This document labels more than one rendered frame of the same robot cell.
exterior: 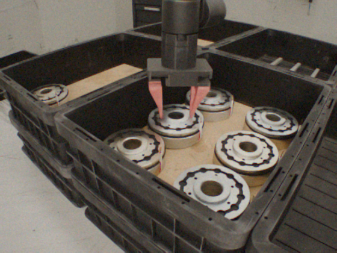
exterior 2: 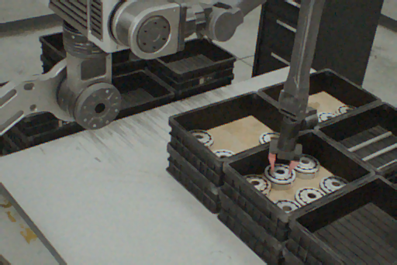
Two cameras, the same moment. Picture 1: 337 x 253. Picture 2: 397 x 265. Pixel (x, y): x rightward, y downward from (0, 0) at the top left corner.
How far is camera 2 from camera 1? 152 cm
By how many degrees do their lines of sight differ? 4
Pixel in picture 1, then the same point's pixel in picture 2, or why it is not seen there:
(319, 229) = (332, 239)
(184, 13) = (291, 129)
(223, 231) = (282, 214)
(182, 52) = (288, 144)
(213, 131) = (300, 184)
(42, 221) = (189, 218)
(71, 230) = (208, 225)
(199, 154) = (288, 194)
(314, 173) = (346, 218)
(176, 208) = (270, 206)
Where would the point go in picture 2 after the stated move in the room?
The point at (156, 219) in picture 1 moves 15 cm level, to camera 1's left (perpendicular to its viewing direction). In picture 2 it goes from (262, 213) to (212, 203)
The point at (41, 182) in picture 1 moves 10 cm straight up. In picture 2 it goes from (184, 196) to (187, 173)
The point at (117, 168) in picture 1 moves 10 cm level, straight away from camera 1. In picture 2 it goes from (252, 191) to (249, 170)
